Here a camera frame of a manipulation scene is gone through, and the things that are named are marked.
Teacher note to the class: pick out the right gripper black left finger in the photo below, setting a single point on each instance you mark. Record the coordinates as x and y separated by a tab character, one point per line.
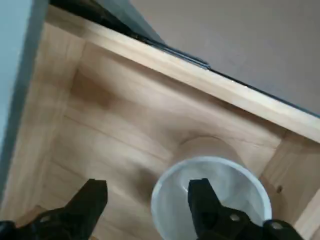
62	220

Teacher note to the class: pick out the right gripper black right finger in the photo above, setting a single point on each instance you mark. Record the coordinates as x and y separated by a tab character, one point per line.
212	220

